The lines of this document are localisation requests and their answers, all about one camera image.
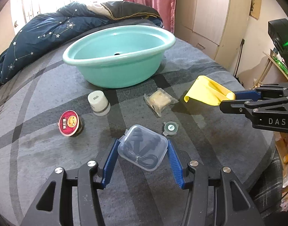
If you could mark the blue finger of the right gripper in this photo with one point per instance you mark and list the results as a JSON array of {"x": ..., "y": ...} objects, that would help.
[
  {"x": 247, "y": 94},
  {"x": 235, "y": 106}
]

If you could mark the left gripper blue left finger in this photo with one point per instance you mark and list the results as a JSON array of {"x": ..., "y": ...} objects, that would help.
[{"x": 53, "y": 203}]

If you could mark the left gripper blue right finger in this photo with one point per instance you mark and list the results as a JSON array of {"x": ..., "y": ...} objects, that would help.
[{"x": 232, "y": 203}]

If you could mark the red emoji round tin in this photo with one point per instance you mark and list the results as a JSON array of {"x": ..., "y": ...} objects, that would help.
[{"x": 70, "y": 124}]

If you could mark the clear plastic earplug box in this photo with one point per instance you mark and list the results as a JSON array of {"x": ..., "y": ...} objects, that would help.
[{"x": 143, "y": 147}]

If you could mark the small round grey cap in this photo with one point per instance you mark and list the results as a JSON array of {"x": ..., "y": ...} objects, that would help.
[{"x": 170, "y": 128}]

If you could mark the plastic-wrapped beige snack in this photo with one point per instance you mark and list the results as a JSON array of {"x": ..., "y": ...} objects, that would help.
[{"x": 159, "y": 100}]

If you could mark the grey plaid bed sheet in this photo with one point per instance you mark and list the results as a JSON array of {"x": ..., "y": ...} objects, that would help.
[{"x": 31, "y": 145}]

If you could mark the white cylindrical jar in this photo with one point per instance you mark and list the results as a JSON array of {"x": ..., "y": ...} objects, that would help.
[{"x": 99, "y": 103}]

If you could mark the beige wardrobe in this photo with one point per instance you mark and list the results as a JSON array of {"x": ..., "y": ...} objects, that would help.
[{"x": 216, "y": 27}]

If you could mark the turquoise plastic basin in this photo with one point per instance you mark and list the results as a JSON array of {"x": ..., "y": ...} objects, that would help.
[{"x": 119, "y": 57}]

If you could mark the navy star-patterned duvet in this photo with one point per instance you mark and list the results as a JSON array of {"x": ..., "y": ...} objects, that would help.
[{"x": 47, "y": 31}]

